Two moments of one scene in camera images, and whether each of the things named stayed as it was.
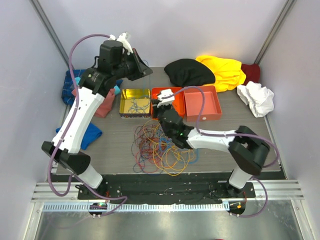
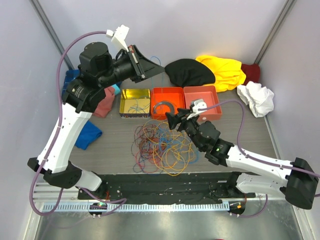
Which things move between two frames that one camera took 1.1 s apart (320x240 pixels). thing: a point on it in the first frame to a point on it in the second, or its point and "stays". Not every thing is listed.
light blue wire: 144,78 to 137,108
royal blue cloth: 92,132 stays
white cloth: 259,99 stays
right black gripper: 156,109 to 173,120
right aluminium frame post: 288,5 stays
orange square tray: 178,104 stays
